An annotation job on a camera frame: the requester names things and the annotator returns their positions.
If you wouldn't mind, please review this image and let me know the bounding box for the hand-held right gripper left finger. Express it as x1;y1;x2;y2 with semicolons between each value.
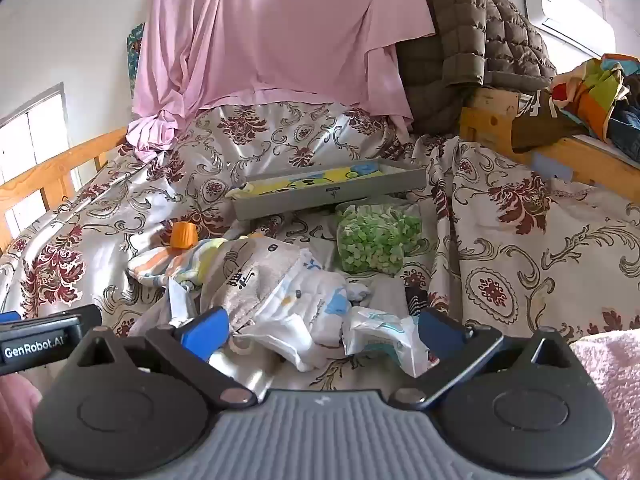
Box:
62;306;258;408

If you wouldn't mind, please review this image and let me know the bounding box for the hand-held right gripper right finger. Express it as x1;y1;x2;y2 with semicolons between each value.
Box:
390;307;587;408

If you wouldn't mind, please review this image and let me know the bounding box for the black striped sock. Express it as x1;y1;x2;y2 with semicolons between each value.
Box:
404;286;427;317

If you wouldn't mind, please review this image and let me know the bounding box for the beige printed towel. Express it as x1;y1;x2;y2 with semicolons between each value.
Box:
200;236;313;333

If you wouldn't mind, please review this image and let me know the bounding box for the white diaper with blue print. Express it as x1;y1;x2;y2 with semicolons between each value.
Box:
235;255;373;372

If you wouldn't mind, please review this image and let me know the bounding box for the grey tray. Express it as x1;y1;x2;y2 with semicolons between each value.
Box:
231;157;428;222

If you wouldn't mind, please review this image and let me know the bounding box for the person's left hand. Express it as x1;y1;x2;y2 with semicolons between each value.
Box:
0;374;44;480

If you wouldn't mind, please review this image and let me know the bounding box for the floral satin bedspread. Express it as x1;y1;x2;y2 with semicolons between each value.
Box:
0;102;640;391

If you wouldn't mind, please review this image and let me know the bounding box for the bag of green pieces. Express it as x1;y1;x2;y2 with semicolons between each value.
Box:
336;200;423;276

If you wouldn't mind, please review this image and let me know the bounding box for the pink fleece blanket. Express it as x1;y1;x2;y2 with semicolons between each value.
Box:
569;327;640;480

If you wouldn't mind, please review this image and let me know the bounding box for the yellow cartoon cloth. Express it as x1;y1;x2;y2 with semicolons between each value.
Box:
250;159;387;197

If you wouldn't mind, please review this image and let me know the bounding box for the window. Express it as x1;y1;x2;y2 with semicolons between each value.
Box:
0;82;83;256

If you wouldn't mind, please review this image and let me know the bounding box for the brown cloth with white numbers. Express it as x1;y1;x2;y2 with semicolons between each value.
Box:
511;89;601;153

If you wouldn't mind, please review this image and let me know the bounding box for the blue cloth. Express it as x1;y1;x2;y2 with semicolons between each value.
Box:
606;104;640;161

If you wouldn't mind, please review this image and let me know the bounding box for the colourful patchwork cloth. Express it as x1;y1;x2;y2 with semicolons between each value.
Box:
550;54;640;142

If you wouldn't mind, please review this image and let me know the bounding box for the brown quilted jacket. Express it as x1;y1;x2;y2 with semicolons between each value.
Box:
397;0;558;133

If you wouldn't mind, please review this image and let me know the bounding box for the pink hanging sheet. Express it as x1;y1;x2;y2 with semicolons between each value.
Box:
125;0;436;161

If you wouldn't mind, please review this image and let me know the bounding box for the white air conditioner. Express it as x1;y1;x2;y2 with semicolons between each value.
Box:
524;0;617;58

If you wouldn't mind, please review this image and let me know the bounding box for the wooden bunk frame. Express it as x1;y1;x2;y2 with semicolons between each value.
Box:
460;87;640;186

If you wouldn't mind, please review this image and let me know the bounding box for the small colourful wall poster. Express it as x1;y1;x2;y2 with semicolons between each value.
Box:
126;24;146;98

